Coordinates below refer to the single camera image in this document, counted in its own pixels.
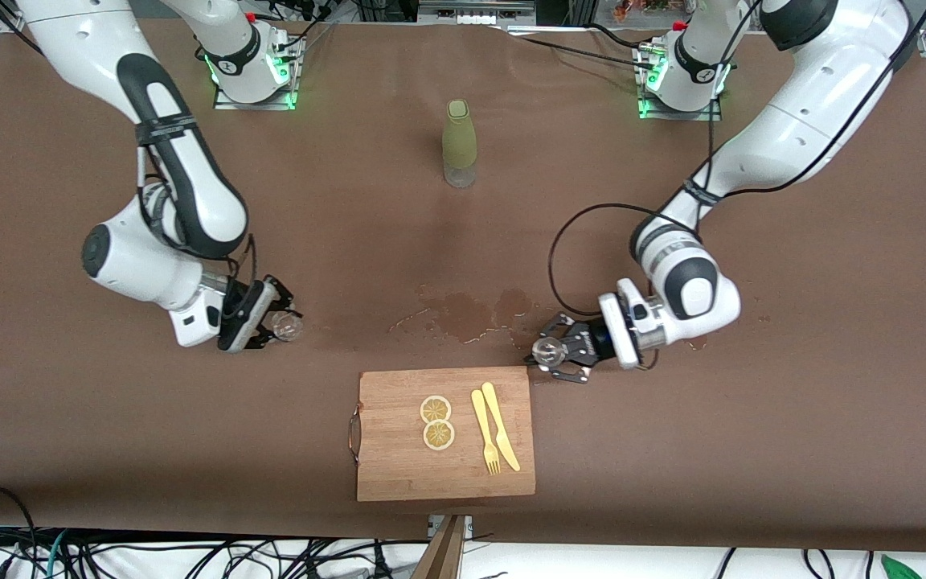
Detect yellow plastic knife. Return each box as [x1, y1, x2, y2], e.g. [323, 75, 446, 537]
[481, 381, 522, 472]

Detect yellow plastic fork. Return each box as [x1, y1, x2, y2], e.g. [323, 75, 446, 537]
[471, 389, 502, 476]

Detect brown table cover sheet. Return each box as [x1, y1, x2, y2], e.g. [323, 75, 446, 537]
[0, 14, 926, 552]

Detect wooden cutting board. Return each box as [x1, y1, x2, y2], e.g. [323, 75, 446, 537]
[348, 366, 536, 503]

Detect green sleeved glass bottle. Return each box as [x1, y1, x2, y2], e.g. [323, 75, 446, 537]
[441, 99, 478, 188]

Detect white power strip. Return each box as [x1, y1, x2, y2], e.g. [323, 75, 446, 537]
[419, 0, 536, 25]

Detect green plastic leaf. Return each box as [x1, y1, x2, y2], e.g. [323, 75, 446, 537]
[881, 553, 924, 579]

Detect small metal bracket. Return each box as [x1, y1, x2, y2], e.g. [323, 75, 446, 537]
[428, 515, 473, 540]

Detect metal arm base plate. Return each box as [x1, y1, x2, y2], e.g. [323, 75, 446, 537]
[214, 36, 301, 111]
[636, 44, 723, 121]

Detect tangled black cables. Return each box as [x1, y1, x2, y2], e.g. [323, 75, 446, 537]
[69, 537, 399, 579]

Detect wooden camera post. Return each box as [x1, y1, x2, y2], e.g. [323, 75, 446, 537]
[411, 515, 468, 579]

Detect thin black cable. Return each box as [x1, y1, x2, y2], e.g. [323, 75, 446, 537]
[511, 23, 657, 72]

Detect teal cable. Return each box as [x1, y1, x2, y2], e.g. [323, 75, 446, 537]
[29, 529, 70, 579]

